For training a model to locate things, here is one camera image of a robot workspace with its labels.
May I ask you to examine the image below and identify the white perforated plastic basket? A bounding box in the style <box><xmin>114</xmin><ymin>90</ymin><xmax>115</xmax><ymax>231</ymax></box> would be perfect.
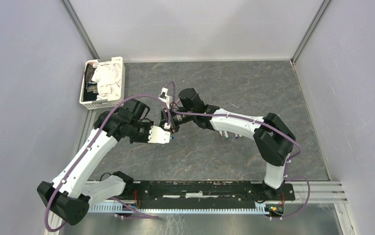
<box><xmin>79</xmin><ymin>56</ymin><xmax>125</xmax><ymax>110</ymax></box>

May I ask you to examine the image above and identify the white cloth in basket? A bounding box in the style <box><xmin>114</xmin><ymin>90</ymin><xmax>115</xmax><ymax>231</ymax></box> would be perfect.
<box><xmin>92</xmin><ymin>63</ymin><xmax>122</xmax><ymax>100</ymax></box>

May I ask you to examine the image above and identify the striped cloth in basket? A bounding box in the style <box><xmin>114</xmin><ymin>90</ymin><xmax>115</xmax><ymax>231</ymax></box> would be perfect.
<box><xmin>83</xmin><ymin>63</ymin><xmax>98</xmax><ymax>102</ymax></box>

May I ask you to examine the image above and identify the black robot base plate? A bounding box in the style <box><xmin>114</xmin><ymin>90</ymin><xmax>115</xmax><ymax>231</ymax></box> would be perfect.
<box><xmin>118</xmin><ymin>180</ymin><xmax>296</xmax><ymax>210</ymax></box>

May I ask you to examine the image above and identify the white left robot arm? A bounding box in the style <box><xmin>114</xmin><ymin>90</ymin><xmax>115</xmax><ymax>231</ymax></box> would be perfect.
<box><xmin>37</xmin><ymin>99</ymin><xmax>154</xmax><ymax>232</ymax></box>

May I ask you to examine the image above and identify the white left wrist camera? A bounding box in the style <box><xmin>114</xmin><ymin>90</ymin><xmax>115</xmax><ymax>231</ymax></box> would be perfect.
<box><xmin>148</xmin><ymin>126</ymin><xmax>171</xmax><ymax>144</ymax></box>

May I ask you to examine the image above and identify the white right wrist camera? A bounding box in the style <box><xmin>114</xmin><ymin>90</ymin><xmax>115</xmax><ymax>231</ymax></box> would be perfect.
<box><xmin>159</xmin><ymin>87</ymin><xmax>173</xmax><ymax>109</ymax></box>

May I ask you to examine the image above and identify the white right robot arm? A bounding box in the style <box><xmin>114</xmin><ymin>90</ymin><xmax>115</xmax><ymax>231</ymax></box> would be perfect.
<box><xmin>159</xmin><ymin>87</ymin><xmax>298</xmax><ymax>200</ymax></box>

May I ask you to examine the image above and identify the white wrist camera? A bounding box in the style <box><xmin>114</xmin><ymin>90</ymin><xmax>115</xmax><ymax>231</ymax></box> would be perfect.
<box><xmin>148</xmin><ymin>126</ymin><xmax>171</xmax><ymax>144</ymax></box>
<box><xmin>159</xmin><ymin>87</ymin><xmax>173</xmax><ymax>109</ymax></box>

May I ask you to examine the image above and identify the white slotted cable duct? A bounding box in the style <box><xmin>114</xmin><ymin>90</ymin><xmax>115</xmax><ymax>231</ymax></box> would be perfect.
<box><xmin>88</xmin><ymin>201</ymin><xmax>274</xmax><ymax>215</ymax></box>

